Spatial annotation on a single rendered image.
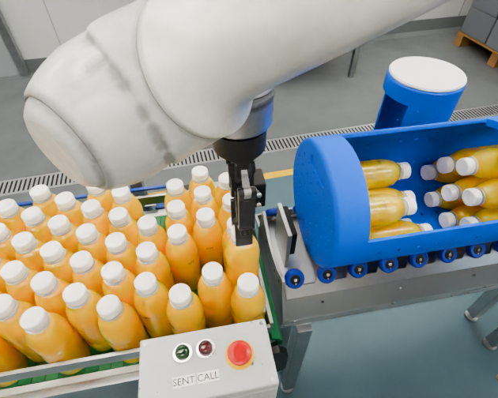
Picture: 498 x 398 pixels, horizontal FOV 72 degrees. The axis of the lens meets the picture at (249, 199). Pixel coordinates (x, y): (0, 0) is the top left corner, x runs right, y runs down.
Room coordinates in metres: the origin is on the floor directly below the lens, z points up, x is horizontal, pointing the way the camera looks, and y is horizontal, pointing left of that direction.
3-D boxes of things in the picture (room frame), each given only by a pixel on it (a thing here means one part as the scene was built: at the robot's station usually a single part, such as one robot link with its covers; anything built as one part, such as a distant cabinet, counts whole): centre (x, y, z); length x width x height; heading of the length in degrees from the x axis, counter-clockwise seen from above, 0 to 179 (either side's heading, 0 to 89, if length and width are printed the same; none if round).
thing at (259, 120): (0.39, 0.01, 1.41); 0.09 x 0.09 x 0.06
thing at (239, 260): (0.39, 0.01, 1.05); 0.07 x 0.07 x 0.18
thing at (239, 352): (0.19, 0.01, 1.11); 0.04 x 0.04 x 0.01
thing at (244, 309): (0.32, 0.00, 0.99); 0.07 x 0.07 x 0.18
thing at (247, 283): (0.32, 0.00, 1.08); 0.04 x 0.04 x 0.02
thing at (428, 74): (1.25, -0.68, 1.03); 0.28 x 0.28 x 0.01
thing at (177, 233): (0.44, 0.15, 1.08); 0.04 x 0.04 x 0.02
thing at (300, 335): (0.45, -0.16, 0.31); 0.06 x 0.06 x 0.63; 10
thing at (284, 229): (0.50, -0.09, 0.99); 0.10 x 0.02 x 0.12; 10
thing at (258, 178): (0.69, -0.01, 0.95); 0.10 x 0.07 x 0.10; 10
